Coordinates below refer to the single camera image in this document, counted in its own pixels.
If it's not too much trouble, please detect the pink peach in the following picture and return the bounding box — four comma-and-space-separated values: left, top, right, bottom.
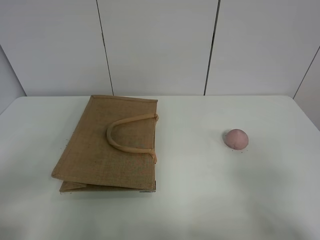
222, 129, 249, 150

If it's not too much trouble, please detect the brown linen tote bag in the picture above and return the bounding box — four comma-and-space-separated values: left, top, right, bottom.
51, 95, 159, 193

